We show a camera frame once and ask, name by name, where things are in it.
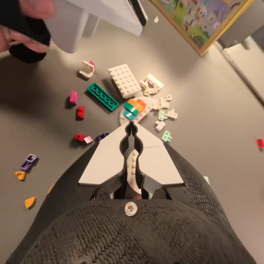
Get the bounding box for person's left hand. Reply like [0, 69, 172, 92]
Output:
[0, 0, 56, 53]

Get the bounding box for yellow lego set box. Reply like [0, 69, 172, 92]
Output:
[149, 0, 256, 56]

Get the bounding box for long white lego brick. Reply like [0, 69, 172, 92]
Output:
[145, 73, 164, 89]

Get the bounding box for white and pink lego piece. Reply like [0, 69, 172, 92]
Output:
[79, 60, 96, 78]

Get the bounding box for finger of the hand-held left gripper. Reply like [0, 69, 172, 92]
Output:
[68, 0, 143, 36]
[131, 0, 148, 27]

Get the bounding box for orange smooth wedge piece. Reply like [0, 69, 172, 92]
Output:
[25, 196, 37, 209]

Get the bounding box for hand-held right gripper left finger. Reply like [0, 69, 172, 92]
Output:
[78, 121, 132, 194]

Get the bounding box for long teal lego plate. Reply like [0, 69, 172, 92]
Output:
[87, 82, 119, 112]

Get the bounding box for large white lego brick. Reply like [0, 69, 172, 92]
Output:
[108, 64, 142, 98]

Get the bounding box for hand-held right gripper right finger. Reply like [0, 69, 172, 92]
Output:
[132, 121, 184, 196]

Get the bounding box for rainbow lego plate assembly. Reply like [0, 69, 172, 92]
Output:
[126, 150, 143, 194]
[119, 97, 160, 125]

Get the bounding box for pile of small white pieces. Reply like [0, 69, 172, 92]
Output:
[139, 79, 178, 132]

